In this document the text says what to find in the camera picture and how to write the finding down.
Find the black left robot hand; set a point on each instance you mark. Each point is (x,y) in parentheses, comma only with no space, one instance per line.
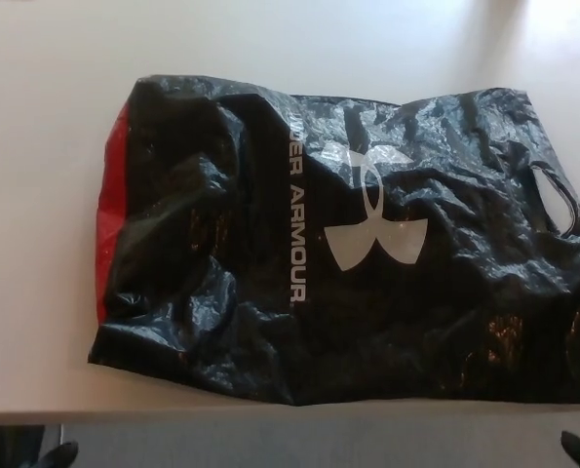
(59,456)

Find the black red plastic shopping bag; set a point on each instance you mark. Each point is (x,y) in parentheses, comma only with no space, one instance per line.
(250,234)

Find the black desk support frame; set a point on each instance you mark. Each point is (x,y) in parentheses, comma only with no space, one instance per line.
(7,448)

